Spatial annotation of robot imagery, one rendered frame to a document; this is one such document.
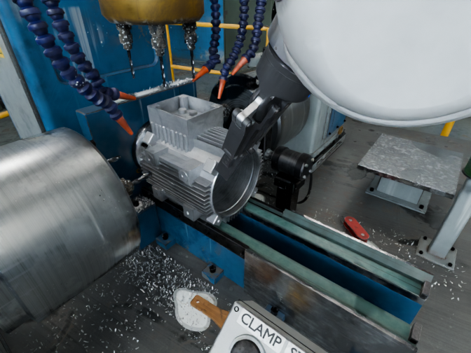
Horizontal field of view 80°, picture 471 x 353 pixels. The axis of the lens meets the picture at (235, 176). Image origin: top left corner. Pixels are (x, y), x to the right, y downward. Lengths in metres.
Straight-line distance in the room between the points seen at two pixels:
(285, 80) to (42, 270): 0.36
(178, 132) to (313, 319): 0.42
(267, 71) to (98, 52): 0.50
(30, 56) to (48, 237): 0.40
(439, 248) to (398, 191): 0.23
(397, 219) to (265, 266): 0.50
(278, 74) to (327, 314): 0.39
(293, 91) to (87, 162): 0.29
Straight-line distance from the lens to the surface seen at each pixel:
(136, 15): 0.52
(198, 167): 0.51
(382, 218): 0.91
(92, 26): 0.75
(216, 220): 0.57
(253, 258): 0.54
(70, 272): 0.44
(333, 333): 0.56
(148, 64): 0.84
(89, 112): 0.62
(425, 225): 0.94
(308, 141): 0.96
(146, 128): 0.68
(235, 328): 0.30
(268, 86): 0.34
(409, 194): 0.99
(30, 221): 0.41
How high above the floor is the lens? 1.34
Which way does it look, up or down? 34 degrees down
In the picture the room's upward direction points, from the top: straight up
